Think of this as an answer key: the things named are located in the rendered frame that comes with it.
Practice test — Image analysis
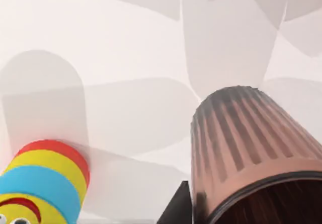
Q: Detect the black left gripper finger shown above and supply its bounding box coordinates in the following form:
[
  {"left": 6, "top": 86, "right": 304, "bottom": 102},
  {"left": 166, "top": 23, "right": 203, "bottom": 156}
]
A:
[{"left": 156, "top": 180, "right": 193, "bottom": 224}]

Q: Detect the ribbed copper-coloured plant pot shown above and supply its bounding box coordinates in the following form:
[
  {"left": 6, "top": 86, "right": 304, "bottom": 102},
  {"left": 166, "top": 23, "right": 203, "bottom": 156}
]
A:
[{"left": 190, "top": 85, "right": 322, "bottom": 224}]

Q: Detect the red yellow blue striped toy tube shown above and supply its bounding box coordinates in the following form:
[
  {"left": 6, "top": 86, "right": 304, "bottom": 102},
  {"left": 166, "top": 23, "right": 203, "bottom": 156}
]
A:
[{"left": 0, "top": 139, "right": 90, "bottom": 224}]

